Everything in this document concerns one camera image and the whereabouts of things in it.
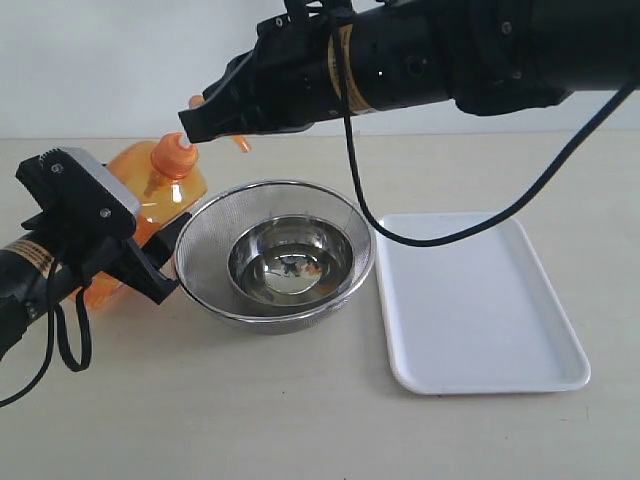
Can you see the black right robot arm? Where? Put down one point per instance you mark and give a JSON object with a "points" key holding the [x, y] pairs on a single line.
{"points": [[489, 57]]}

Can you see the small stainless steel bowl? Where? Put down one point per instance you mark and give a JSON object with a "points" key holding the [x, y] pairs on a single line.
{"points": [[290, 262]]}

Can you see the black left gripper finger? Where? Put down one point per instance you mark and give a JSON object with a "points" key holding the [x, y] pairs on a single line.
{"points": [[138, 267], [161, 246]]}

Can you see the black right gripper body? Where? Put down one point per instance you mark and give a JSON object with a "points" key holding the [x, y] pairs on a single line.
{"points": [[290, 76]]}

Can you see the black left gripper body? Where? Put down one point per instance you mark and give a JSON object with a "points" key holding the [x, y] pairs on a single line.
{"points": [[86, 236]]}

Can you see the orange dish soap pump bottle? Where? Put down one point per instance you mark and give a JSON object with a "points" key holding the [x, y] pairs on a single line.
{"points": [[164, 176]]}

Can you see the steel mesh colander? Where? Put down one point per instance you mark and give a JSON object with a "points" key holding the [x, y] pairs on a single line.
{"points": [[200, 257]]}

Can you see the white rectangular plastic tray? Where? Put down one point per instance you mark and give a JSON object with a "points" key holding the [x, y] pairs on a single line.
{"points": [[479, 316]]}

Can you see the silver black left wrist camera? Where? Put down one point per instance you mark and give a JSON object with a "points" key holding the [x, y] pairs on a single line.
{"points": [[77, 195]]}

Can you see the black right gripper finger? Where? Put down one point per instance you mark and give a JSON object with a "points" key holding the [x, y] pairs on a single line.
{"points": [[219, 117], [237, 82]]}

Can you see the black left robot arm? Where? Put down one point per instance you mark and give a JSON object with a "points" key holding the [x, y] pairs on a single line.
{"points": [[26, 262]]}

